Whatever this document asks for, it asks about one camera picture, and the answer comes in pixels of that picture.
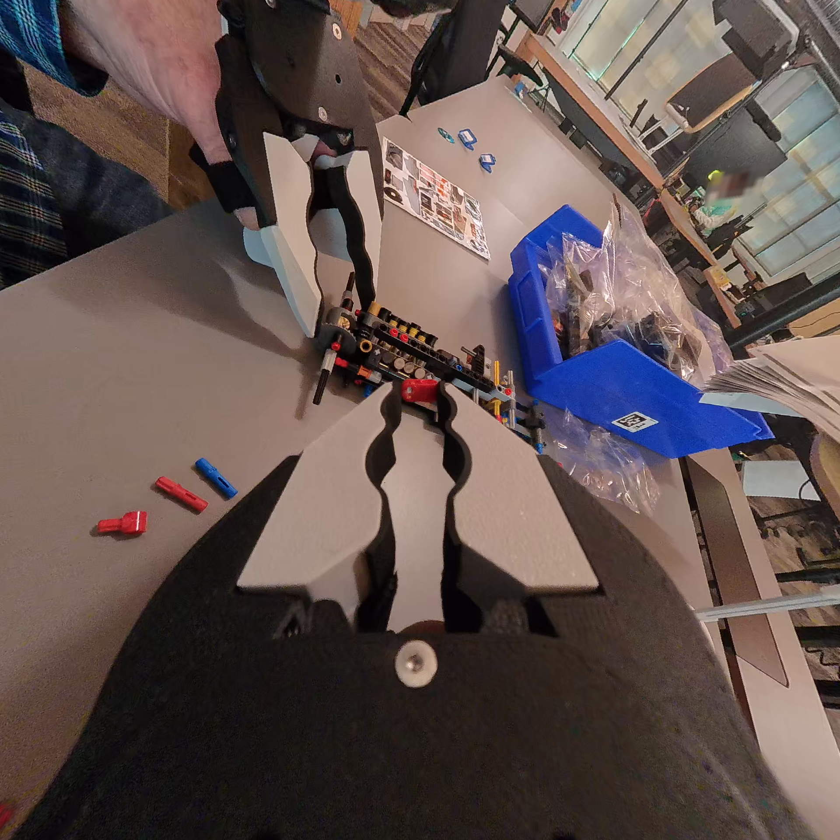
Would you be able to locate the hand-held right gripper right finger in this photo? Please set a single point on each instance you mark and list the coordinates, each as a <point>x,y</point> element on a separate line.
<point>518,518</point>

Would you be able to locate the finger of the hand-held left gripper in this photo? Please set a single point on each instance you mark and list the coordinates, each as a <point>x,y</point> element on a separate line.
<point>289,197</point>
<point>358,203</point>

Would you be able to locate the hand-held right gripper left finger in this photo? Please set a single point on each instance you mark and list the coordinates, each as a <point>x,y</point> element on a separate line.
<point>308,518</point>

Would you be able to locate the lego technic car chassis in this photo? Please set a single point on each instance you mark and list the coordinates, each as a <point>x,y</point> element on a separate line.
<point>394,334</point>

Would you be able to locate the red lego connector piece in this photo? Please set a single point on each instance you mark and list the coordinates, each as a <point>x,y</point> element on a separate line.
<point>420,390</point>

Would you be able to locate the lego sticker sheet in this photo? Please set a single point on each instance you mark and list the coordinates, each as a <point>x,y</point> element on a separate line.
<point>436,197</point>

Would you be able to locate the blue lego axle pin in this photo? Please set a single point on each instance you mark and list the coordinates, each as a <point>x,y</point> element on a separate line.
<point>216,478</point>

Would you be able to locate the red lego axle pin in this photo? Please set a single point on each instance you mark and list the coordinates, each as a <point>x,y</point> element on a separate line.
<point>181,494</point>

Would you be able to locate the red white-tipped lego connector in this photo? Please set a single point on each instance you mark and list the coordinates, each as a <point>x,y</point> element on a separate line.
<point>121,524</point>

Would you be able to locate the clear bags of lego parts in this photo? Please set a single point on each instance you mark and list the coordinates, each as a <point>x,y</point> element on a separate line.
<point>630,289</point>

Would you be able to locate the person's left hand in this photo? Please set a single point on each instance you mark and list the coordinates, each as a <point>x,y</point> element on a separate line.
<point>151,65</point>

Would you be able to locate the clear empty plastic bag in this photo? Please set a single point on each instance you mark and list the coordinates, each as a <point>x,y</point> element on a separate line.
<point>604,459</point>

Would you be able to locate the black office chair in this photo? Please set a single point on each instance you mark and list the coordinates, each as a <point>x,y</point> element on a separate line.
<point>459,46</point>

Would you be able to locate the blue plastic bin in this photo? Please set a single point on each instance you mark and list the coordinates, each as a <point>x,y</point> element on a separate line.
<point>623,387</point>

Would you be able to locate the person's plaid trouser leg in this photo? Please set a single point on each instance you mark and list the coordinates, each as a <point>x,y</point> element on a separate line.
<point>59,197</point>

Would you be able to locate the wooden desk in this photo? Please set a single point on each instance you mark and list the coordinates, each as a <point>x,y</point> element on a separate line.
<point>590,111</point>

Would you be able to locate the pale metal bar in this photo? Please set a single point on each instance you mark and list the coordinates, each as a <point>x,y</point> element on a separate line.
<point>774,604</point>

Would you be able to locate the stack of instruction booklets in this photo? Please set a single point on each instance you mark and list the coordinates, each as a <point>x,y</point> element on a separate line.
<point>781,380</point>

